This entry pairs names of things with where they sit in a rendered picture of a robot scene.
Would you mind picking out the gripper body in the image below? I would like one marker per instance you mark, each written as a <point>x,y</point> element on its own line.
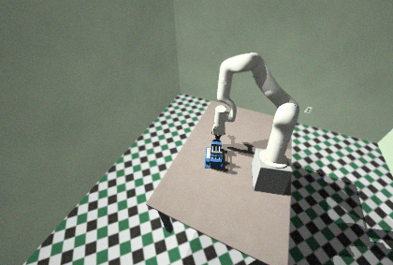
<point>218,130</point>

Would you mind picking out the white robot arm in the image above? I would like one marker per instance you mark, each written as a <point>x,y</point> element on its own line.
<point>285,118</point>

